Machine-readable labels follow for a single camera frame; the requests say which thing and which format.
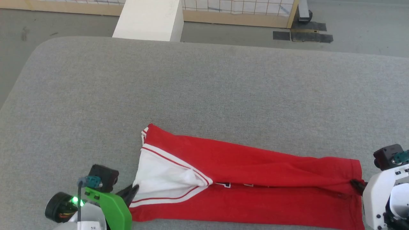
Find white box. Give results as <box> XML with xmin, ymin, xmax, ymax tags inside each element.
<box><xmin>112</xmin><ymin>0</ymin><xmax>185</xmax><ymax>42</ymax></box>

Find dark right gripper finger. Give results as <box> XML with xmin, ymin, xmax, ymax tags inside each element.
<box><xmin>350</xmin><ymin>179</ymin><xmax>365</xmax><ymax>196</ymax></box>

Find lemon print partition screen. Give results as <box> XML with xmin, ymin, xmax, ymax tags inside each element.
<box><xmin>0</xmin><ymin>0</ymin><xmax>301</xmax><ymax>29</ymax></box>

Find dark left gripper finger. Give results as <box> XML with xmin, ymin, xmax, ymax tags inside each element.
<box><xmin>116</xmin><ymin>187</ymin><xmax>133</xmax><ymax>200</ymax></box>
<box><xmin>124</xmin><ymin>184</ymin><xmax>140</xmax><ymax>208</ymax></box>

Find red white Bulls jersey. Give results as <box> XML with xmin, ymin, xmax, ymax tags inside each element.
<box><xmin>129</xmin><ymin>124</ymin><xmax>366</xmax><ymax>230</ymax></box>

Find white paper label strap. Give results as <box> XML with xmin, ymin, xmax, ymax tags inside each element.
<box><xmin>77</xmin><ymin>220</ymin><xmax>106</xmax><ymax>230</ymax></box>

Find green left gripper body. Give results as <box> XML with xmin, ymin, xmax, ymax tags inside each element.
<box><xmin>45</xmin><ymin>187</ymin><xmax>132</xmax><ymax>230</ymax></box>

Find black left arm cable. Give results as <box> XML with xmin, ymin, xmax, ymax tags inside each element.
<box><xmin>78</xmin><ymin>175</ymin><xmax>103</xmax><ymax>223</ymax></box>

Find grey metal stand post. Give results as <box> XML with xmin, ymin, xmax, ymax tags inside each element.
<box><xmin>298</xmin><ymin>0</ymin><xmax>313</xmax><ymax>23</ymax></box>

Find large black floor tape patch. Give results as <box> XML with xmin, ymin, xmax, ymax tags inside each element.
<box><xmin>290</xmin><ymin>31</ymin><xmax>334</xmax><ymax>43</ymax></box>

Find dark floor tape strip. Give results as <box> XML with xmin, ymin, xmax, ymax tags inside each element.
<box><xmin>292</xmin><ymin>21</ymin><xmax>327</xmax><ymax>32</ymax></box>

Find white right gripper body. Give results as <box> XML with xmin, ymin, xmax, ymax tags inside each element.
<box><xmin>363</xmin><ymin>163</ymin><xmax>409</xmax><ymax>230</ymax></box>

